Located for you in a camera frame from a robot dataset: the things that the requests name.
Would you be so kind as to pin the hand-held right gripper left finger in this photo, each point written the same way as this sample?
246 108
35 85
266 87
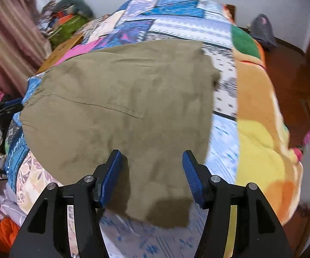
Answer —
113 170

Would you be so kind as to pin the striped pink curtain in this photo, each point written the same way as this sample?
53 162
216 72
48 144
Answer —
8 43

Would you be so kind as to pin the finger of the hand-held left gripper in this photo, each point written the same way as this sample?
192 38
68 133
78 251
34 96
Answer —
1 110

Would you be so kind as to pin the pile of mixed clothes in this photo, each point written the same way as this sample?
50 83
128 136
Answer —
60 10

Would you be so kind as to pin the orange cloth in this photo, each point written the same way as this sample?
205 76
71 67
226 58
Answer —
0 229

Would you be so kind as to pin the olive green pants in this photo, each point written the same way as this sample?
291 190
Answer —
122 118

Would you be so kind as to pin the cardboard box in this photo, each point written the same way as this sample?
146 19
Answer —
60 52

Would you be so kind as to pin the patchwork printed bedsheet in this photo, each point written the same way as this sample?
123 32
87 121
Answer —
168 24

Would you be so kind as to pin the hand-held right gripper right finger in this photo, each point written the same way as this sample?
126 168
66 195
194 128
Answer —
191 172

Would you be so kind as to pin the orange yellow fleece blanket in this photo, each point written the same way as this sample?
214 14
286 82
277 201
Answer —
260 129

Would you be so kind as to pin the grey purple cloth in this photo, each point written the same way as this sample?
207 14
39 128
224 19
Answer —
262 29

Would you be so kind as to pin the wooden bed frame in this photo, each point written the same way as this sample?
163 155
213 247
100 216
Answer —
292 80

